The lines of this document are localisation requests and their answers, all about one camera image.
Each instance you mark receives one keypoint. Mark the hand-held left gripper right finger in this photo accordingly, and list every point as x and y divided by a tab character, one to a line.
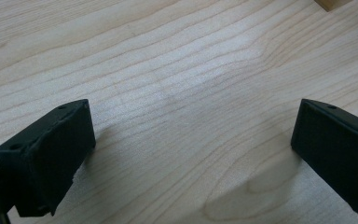
338	149

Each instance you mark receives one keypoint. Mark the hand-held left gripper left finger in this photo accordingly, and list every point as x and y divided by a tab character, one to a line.
48	155

